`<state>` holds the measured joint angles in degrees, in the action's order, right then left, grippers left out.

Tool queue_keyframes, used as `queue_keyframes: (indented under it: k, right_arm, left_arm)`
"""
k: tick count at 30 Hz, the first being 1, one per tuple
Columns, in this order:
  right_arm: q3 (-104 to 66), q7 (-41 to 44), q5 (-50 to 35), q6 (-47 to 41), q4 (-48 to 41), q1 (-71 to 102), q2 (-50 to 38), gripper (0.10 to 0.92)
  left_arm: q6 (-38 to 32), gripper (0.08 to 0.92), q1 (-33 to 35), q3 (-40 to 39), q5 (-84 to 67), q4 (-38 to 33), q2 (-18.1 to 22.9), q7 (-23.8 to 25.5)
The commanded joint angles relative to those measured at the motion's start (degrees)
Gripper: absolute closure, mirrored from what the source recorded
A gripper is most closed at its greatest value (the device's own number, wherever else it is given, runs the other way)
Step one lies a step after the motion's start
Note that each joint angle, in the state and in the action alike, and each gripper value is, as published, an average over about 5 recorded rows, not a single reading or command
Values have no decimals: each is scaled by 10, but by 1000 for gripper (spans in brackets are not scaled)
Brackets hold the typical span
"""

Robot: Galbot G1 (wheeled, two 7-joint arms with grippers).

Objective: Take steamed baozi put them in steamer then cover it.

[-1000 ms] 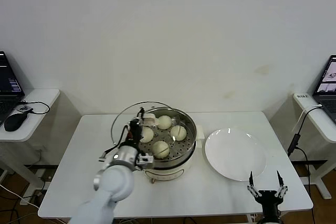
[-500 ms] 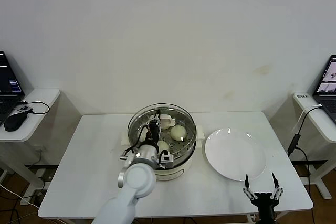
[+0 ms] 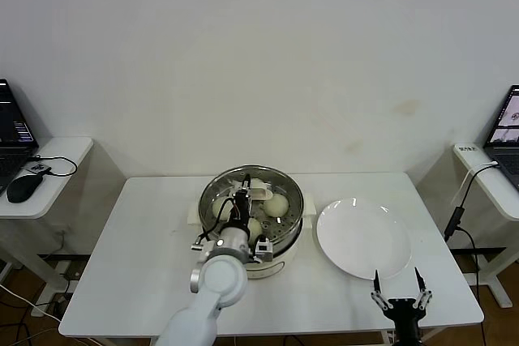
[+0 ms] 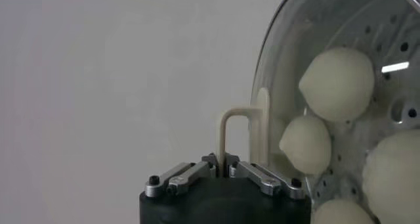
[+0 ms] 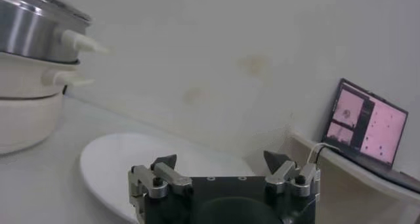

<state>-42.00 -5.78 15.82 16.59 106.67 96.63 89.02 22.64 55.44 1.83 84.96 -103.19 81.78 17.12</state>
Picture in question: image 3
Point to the black computer mouse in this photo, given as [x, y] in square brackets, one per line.
[22, 189]

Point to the perforated steel steamer basket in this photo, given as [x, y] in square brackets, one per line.
[291, 237]

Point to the grey laptop showing camera views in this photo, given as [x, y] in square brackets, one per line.
[507, 119]

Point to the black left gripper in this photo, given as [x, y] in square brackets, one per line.
[241, 210]

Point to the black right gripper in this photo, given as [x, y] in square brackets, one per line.
[405, 313]

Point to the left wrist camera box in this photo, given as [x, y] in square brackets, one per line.
[264, 248]

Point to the white floor power strip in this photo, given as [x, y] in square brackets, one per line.
[40, 310]

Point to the white electric cooker base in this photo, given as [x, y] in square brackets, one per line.
[284, 265]

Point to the round white plate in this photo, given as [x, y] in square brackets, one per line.
[361, 236]

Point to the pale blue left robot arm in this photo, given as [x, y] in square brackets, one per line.
[219, 281]

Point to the round glass pot lid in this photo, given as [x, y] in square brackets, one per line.
[261, 193]

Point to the white side table with label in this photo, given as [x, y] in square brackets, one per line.
[494, 192]

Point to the white steamed baozi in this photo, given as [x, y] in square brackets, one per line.
[258, 182]
[277, 205]
[255, 228]
[220, 207]

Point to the white side table with mouse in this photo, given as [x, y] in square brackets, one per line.
[61, 159]

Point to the black laptop with dark screen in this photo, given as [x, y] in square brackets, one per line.
[12, 119]

